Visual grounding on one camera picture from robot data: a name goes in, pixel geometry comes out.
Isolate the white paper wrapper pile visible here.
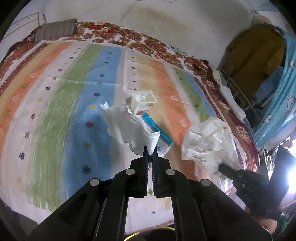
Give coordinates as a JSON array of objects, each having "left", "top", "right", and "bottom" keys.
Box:
[{"left": 181, "top": 116, "right": 240, "bottom": 180}]

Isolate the blue white printed pouch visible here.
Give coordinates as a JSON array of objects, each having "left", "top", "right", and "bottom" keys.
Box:
[{"left": 139, "top": 112, "right": 174, "bottom": 157}]

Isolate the white tissue paper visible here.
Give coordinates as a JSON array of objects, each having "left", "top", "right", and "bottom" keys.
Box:
[{"left": 100, "top": 102, "right": 161, "bottom": 155}]

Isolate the translucent cream plastic wrapper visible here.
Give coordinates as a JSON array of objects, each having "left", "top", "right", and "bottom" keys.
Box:
[{"left": 126, "top": 90, "right": 158, "bottom": 115}]

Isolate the person's right hand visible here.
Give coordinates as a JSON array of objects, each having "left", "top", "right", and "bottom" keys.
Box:
[{"left": 244, "top": 206, "right": 278, "bottom": 235}]

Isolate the black bin with gold rim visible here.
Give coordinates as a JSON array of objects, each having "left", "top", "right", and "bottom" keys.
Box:
[{"left": 124, "top": 227, "right": 177, "bottom": 241}]

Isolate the white rolled cloth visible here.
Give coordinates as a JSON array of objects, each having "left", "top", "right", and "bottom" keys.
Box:
[{"left": 219, "top": 86, "right": 246, "bottom": 121}]

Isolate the teal patterned curtain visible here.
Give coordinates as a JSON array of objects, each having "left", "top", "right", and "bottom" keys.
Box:
[{"left": 254, "top": 31, "right": 295, "bottom": 149}]

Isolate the colourful striped bed sheet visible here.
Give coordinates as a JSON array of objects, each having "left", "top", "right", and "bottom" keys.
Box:
[{"left": 1, "top": 41, "right": 241, "bottom": 223}]

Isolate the yellow hanging garment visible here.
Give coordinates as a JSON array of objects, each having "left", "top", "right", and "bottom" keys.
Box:
[{"left": 220, "top": 24, "right": 286, "bottom": 108}]

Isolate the grey ribbed pillow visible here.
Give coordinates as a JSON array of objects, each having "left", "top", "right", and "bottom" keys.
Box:
[{"left": 32, "top": 19, "right": 77, "bottom": 42}]

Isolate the white headboard panel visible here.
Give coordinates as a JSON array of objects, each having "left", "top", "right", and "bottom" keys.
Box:
[{"left": 3, "top": 12, "right": 40, "bottom": 39}]

